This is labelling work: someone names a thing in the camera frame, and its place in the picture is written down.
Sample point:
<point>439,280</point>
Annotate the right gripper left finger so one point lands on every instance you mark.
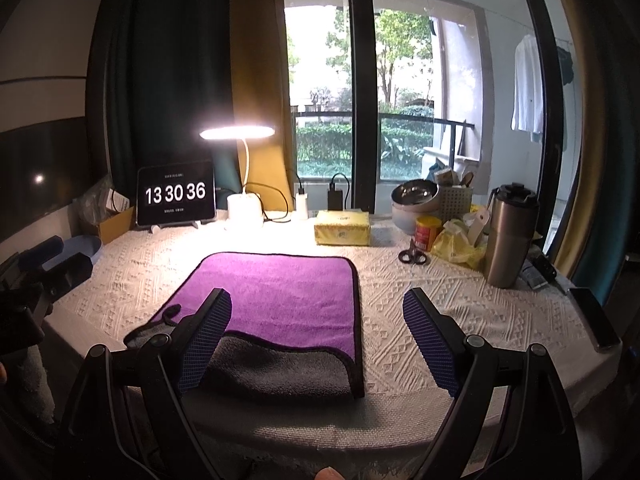
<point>129,419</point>

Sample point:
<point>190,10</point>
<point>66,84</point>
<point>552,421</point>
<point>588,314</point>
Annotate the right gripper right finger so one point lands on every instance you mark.
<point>536,437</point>

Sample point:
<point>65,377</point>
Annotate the purple and grey towel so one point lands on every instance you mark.
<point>292,331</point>

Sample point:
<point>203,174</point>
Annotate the blue plate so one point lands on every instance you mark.
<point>88,245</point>

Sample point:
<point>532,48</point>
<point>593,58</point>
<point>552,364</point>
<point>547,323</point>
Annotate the white textured tablecloth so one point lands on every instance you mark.
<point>402,407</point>

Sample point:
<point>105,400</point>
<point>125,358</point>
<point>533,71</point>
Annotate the cardboard box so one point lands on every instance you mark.
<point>116,226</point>

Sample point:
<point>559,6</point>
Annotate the black smartphone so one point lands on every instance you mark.
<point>599,329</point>

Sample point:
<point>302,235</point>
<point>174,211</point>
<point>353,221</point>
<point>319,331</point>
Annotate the white tablet stand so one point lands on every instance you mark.
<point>155,228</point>

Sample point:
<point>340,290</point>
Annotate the black tablet clock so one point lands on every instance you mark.
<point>174,194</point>

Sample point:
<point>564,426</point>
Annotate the yellow tissue pack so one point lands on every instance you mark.
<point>452,244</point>

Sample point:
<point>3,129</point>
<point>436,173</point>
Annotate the black scissors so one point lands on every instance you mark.
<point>413,255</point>

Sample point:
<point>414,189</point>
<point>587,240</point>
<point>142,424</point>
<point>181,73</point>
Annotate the white desk lamp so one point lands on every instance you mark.
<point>243,208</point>

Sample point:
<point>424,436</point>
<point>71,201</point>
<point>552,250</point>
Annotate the steel thermos bottle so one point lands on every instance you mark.
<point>513,212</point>

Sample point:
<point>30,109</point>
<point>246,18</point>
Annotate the red yellow can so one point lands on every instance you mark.
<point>426,229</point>

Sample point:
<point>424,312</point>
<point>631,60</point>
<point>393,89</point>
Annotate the dark green curtain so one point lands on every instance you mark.
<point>159,74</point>

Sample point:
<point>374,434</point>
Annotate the white perforated basket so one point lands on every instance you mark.
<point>454,202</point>

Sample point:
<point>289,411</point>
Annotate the white charger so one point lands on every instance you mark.
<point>301,204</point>

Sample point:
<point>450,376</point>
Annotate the white bowl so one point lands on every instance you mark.
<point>405,219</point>

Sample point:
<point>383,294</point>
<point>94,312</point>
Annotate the yellow tissue box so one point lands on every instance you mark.
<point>342,228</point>

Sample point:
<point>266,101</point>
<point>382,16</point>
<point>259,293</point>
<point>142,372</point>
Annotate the stainless steel bowl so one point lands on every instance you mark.
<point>418,195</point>

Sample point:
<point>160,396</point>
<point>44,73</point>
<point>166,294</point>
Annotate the black power bank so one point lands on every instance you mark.
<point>334,199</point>

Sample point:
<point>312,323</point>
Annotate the yellow curtain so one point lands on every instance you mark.
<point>261,95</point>

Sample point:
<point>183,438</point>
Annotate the white hanging shirt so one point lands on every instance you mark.
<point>528,98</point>

